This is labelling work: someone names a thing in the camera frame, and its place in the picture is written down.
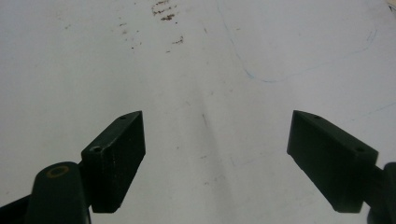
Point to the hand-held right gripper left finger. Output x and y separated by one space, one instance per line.
115 161

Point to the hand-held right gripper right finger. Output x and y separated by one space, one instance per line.
333 161

